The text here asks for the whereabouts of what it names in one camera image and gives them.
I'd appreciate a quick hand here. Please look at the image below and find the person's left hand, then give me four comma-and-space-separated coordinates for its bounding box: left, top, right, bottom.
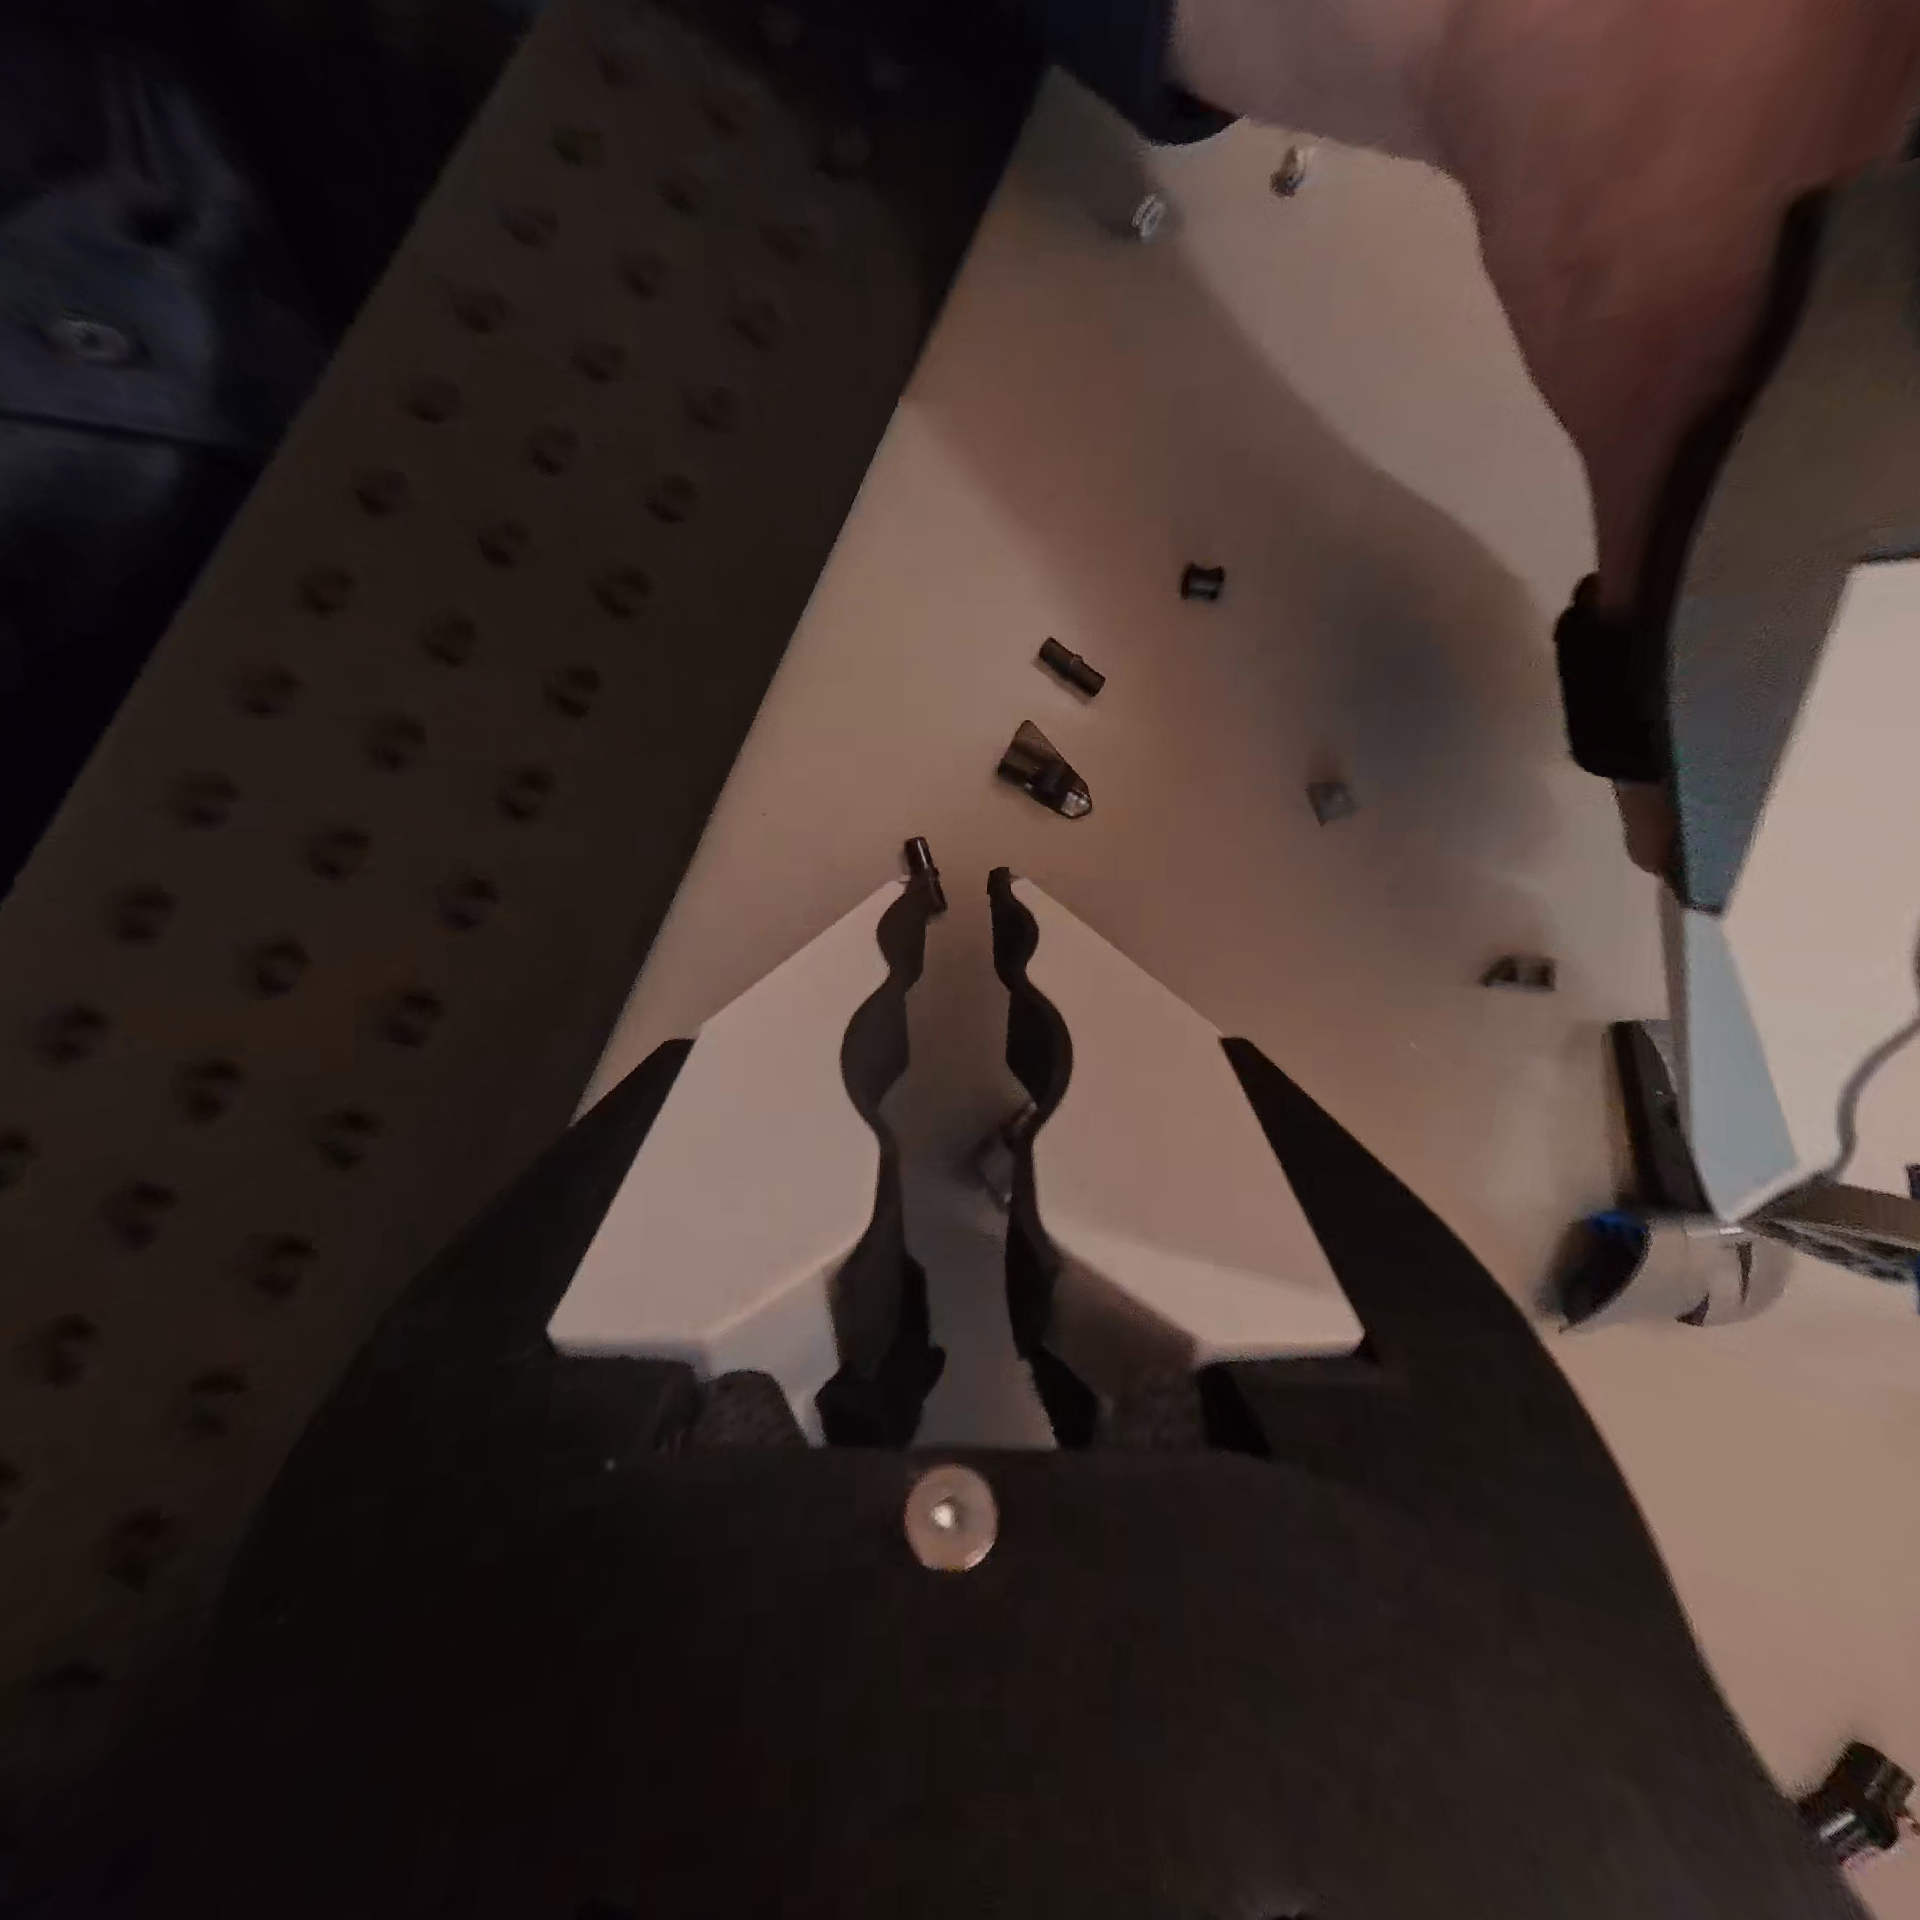
1169, 0, 1920, 606

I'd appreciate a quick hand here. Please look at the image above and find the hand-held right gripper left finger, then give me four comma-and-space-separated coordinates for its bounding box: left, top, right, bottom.
547, 880, 951, 1447

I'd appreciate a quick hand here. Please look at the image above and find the black perforated rail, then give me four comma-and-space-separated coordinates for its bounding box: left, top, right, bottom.
0, 0, 1052, 1801

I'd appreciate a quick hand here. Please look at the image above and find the grey lego wheel arch assembly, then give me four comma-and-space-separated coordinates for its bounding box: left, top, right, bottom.
1558, 1018, 1920, 1336

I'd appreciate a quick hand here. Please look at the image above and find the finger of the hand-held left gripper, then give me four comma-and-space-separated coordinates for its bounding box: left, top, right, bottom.
1659, 560, 1920, 1223

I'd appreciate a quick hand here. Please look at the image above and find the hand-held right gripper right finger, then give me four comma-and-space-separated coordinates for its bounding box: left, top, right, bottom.
986, 865, 1372, 1448

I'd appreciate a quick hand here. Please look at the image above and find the black wedge lego connector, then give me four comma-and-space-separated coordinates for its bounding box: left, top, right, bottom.
995, 719, 1095, 825

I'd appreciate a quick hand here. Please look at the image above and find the person's dark blue clothing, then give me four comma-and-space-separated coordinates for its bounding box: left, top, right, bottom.
0, 0, 572, 902

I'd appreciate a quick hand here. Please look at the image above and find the black and brown lego connector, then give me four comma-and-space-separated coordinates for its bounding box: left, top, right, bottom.
1804, 1740, 1920, 1869

